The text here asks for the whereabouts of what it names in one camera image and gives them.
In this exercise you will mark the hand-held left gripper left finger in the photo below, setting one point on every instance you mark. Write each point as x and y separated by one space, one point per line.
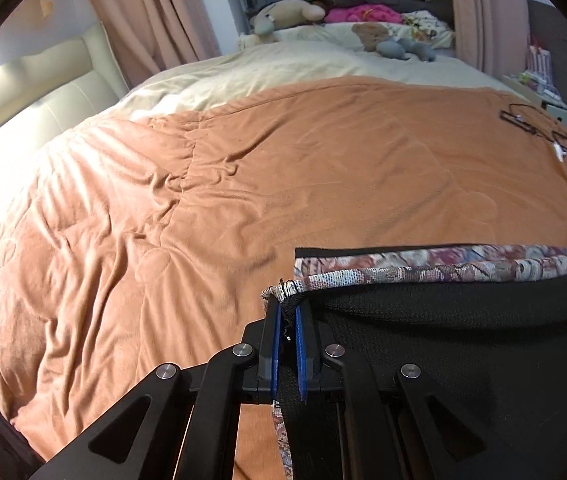
277 347

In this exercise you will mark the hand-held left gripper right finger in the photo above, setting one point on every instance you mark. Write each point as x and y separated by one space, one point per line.
303 355

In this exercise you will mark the black pants with patterned lining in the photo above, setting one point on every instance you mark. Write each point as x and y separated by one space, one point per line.
438 335

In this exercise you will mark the orange blanket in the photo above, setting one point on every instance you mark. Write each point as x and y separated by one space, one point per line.
263 185

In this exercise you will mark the black bag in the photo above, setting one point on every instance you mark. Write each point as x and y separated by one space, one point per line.
3 445

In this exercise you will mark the grey plush toy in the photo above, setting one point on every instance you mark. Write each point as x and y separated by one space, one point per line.
398 48

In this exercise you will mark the white plug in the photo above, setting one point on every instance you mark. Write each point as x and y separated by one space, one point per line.
558 152

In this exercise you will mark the brown plush toy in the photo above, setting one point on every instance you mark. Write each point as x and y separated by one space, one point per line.
371 35

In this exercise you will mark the beige plush toy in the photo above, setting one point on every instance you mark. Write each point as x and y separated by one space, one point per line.
283 14

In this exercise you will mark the pink cloth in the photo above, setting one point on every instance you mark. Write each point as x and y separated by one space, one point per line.
358 12

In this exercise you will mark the cream padded headboard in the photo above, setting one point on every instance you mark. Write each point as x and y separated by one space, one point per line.
38 95

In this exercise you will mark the white nightstand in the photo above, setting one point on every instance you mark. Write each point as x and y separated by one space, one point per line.
551 105

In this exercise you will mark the floral patterned pillow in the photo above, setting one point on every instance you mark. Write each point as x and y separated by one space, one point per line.
428 22

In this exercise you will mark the pink curtain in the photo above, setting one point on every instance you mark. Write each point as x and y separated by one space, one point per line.
483 10
163 10

